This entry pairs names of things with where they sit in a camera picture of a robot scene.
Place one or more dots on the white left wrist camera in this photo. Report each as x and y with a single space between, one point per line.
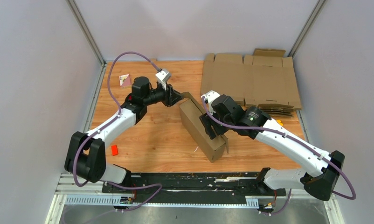
163 76

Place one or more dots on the brown cardboard box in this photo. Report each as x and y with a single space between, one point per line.
190 112

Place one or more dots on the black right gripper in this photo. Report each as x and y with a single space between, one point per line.
208 123

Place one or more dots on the aluminium frame rails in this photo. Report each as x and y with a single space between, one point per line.
318 173

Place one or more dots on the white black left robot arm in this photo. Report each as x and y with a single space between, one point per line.
86 153

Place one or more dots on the orange small clip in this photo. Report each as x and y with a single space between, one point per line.
114 150

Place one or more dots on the pink white card box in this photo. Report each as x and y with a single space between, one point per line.
125 81

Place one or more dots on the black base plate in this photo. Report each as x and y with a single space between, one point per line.
191 188

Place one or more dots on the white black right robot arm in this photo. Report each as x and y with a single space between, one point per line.
319 169

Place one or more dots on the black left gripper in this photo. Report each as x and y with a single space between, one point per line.
171 96

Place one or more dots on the stack of flat cardboard boxes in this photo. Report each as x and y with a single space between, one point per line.
266 79

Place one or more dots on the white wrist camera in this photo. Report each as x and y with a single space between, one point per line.
163 76
209 97

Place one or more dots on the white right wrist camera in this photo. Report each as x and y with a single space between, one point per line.
209 97

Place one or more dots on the yellow plastic tool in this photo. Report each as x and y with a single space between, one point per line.
280 122

